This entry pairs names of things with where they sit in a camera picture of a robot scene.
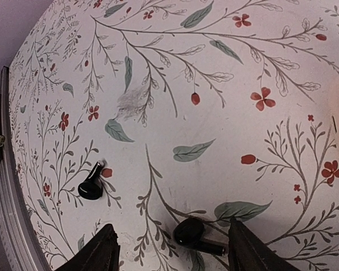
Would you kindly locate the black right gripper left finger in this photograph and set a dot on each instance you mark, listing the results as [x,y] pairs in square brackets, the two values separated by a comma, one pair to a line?
[100,253]

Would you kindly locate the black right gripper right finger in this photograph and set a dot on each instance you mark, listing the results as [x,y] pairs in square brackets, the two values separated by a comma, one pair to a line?
[248,252]

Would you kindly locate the black earbud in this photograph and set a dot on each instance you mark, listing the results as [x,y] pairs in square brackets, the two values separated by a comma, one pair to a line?
[189,233]
[91,188]

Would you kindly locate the front aluminium rail base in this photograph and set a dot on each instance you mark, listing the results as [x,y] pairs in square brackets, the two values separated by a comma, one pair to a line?
[19,247]

